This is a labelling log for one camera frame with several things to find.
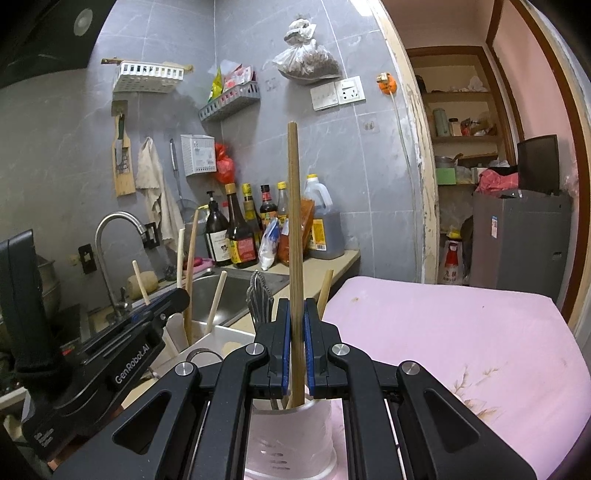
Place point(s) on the pink floral tablecloth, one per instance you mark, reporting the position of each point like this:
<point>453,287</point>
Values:
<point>438,332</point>

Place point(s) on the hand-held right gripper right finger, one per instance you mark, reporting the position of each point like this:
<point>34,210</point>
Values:
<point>308,355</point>

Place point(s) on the red plastic bag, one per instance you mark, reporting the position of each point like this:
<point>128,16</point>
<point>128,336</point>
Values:
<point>225,166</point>

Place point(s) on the dark metal loop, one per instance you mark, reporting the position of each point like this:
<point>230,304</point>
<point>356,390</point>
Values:
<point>205,350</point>

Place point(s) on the black range hood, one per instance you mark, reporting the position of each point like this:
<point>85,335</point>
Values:
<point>41,41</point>

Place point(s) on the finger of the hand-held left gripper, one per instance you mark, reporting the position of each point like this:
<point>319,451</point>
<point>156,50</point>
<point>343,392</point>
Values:
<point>173,301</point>

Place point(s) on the white wall basket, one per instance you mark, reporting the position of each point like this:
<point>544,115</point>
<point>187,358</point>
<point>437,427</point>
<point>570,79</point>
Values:
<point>147,78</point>

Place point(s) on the beige kitchen counter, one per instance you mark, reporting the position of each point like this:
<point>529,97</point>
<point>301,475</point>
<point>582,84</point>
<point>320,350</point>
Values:
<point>325,264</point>

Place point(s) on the orange brown packet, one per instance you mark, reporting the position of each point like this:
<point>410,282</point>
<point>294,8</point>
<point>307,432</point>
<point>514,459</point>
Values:
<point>307,230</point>

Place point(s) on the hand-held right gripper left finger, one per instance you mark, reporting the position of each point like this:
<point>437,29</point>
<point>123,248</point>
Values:
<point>286,350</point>

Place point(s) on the white wall switch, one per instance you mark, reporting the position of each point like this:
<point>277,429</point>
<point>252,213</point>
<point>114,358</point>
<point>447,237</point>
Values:
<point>324,97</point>

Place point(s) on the worn white door frame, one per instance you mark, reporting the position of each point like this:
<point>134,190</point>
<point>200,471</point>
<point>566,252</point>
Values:
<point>425,184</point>

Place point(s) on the green box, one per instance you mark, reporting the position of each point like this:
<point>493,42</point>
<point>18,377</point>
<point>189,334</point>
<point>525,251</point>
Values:
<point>446,176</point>

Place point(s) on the chrome faucet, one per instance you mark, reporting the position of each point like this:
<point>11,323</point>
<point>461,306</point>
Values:
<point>105,240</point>

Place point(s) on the brown door frame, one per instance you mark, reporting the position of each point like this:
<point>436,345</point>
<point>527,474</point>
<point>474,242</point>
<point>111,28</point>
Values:
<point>554,92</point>

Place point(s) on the white utensil holder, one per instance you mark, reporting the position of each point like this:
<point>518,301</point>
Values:
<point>288,443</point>

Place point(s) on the white wall socket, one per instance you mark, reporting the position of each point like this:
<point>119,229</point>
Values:
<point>351,91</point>

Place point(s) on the white red printed bag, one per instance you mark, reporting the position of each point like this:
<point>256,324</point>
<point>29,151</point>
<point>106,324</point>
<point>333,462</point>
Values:
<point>452,261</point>

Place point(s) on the orange wall plug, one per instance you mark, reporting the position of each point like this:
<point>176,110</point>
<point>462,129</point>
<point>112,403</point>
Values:
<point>387,83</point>

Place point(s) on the yellow cap sauce bottle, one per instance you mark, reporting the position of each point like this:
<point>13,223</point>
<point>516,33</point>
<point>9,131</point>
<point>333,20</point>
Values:
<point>251,212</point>

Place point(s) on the blue white bag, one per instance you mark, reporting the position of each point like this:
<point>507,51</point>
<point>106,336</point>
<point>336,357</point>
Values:
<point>270,244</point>

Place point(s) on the white wall box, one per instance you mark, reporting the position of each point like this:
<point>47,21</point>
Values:
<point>198,154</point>

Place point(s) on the pink cloth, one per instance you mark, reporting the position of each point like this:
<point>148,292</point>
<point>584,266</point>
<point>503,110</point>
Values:
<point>496,181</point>

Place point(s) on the metal sink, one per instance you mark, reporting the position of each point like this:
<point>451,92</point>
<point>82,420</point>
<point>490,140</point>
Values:
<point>231,295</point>

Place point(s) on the small metal pot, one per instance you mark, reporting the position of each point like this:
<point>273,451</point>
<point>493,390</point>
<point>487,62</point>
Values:
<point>447,161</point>

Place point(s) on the black wall socket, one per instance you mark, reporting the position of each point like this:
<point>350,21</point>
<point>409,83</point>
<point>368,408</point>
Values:
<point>87,258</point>

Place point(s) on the pale chopstick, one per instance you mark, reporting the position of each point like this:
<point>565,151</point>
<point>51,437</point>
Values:
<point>180,258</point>

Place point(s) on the dark red label sauce bottle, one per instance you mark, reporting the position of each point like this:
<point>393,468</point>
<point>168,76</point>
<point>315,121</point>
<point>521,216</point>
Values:
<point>242,244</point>

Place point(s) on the wooden shelf unit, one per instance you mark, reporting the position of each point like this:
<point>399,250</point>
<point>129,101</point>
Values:
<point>461,97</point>

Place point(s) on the red snack packet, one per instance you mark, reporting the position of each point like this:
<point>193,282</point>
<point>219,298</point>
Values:
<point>240,78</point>

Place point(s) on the wooden cutting board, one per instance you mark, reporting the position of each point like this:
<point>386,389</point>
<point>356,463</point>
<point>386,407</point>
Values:
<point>124,184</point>

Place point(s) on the green canister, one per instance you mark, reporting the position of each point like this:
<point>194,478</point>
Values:
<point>439,122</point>

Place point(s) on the grey refrigerator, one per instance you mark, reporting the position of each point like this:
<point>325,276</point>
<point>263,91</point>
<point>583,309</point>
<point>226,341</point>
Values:
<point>521,244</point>

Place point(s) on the pink sponge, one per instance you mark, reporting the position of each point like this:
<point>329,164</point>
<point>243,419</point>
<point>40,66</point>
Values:
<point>203,262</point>

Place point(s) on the black monitor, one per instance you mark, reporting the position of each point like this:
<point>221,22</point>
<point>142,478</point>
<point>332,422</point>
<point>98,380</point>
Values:
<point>538,164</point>

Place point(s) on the clear yellow cap bottle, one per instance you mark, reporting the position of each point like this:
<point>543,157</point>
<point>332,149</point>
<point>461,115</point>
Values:
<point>282,198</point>

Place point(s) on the yellow snack packet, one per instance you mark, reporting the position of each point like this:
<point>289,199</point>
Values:
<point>215,85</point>

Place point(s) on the red cap sauce bottle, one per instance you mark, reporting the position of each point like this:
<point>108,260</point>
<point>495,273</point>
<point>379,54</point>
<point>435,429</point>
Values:
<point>267,207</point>

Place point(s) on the grey wall basket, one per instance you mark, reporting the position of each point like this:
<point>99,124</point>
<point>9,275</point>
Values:
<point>231,104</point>

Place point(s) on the metal strainer ladle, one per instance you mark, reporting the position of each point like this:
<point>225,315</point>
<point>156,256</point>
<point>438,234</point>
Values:
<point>177,184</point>

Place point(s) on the beige towel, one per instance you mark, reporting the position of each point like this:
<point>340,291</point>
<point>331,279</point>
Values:
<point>154,184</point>

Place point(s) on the cooking oil jug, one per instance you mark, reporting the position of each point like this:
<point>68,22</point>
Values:
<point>325,230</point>

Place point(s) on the white jar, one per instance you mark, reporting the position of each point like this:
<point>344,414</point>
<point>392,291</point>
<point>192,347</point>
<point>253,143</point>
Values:
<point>454,127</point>

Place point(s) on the kitchen cleaver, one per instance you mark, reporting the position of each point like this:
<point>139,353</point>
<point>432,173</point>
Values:
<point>122,147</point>

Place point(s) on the dark pump bottle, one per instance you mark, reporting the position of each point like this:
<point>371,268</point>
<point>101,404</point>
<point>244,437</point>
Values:
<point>217,240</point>

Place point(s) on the beige sponge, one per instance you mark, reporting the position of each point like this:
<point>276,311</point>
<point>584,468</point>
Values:
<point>150,282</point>

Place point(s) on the hanging clear plastic bag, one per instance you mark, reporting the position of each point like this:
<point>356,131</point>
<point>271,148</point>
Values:
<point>307,60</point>

